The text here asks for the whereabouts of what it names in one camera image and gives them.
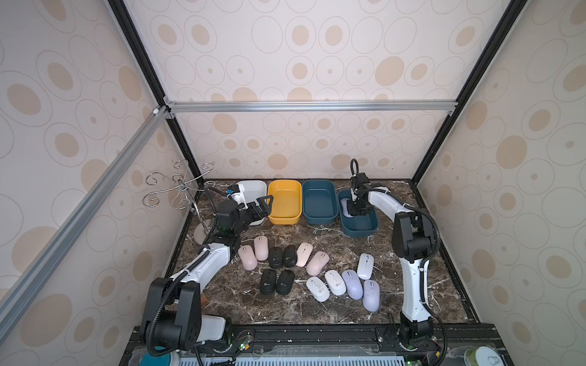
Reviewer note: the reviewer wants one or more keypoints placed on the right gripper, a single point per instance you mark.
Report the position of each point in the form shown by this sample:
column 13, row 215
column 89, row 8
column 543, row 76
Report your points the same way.
column 359, row 201

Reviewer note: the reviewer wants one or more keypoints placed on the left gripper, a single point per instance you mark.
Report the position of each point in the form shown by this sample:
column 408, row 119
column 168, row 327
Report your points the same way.
column 266, row 210

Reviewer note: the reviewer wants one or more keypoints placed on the teal storage box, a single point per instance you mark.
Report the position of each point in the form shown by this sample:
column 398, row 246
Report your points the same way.
column 319, row 202
column 358, row 226

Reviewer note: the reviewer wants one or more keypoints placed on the white mouse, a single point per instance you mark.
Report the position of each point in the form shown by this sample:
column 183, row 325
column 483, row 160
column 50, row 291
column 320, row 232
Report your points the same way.
column 318, row 289
column 335, row 282
column 365, row 266

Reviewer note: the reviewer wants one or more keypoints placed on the purple mouse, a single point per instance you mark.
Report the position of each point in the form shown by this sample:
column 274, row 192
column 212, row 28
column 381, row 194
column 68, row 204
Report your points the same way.
column 354, row 287
column 345, row 203
column 371, row 296

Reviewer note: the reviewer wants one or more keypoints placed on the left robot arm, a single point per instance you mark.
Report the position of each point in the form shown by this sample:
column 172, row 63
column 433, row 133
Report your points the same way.
column 172, row 318

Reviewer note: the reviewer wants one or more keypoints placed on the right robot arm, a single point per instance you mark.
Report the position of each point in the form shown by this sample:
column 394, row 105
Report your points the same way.
column 414, row 240

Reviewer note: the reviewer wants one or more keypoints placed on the white storage box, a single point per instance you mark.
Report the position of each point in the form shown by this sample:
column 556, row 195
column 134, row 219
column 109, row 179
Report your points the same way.
column 254, row 189

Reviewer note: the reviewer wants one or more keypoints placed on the yellow storage box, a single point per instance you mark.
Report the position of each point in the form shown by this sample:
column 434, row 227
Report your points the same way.
column 287, row 202

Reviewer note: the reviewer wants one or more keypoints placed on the pink mouse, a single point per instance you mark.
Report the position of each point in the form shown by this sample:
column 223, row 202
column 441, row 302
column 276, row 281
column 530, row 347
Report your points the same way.
column 317, row 263
column 248, row 257
column 303, row 254
column 261, row 248

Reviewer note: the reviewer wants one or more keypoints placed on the black mouse upper left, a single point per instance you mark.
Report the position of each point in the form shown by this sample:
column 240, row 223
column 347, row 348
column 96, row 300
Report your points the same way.
column 275, row 258

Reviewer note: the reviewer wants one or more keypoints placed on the black mouse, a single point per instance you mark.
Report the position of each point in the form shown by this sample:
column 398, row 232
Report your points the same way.
column 285, row 282
column 267, row 282
column 275, row 258
column 290, row 256

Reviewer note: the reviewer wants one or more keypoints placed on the pink mouse far left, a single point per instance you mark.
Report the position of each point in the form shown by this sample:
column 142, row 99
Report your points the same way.
column 248, row 257

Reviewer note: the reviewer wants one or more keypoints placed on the black mouse upper right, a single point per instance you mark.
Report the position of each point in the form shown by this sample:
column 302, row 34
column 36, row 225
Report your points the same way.
column 290, row 256

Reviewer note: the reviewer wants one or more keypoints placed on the black mouse lower right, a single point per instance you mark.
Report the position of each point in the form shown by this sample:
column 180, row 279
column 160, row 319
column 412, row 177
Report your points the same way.
column 285, row 282

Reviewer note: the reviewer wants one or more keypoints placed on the black mouse lower left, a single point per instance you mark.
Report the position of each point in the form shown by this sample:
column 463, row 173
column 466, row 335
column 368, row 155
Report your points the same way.
column 267, row 282

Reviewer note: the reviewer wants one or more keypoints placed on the horizontal aluminium back bar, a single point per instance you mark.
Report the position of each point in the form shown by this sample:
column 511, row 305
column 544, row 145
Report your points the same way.
column 326, row 106

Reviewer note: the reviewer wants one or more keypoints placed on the teal round container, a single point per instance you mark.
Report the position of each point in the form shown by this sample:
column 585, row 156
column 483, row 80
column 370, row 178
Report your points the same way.
column 171, row 359

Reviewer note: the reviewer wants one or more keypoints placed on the aluminium left side bar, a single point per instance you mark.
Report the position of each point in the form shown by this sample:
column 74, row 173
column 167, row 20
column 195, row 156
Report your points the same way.
column 30, row 284

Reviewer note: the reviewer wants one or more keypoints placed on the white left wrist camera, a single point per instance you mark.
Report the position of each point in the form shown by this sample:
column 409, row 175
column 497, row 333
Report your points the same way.
column 237, row 194

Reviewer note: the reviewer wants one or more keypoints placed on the silver wire cup rack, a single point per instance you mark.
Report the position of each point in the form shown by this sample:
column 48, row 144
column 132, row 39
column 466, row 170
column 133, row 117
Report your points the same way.
column 182, row 197

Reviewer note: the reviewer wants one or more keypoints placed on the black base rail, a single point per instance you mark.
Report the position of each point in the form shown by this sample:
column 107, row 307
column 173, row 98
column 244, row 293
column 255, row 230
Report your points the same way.
column 350, row 344

